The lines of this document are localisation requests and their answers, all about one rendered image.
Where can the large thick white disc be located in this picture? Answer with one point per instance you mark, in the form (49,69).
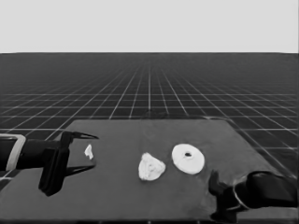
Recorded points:
(194,165)

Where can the small white T-shaped piece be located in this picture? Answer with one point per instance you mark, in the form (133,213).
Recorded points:
(89,152)

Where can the white round carrier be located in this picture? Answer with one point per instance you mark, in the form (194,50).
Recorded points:
(153,176)

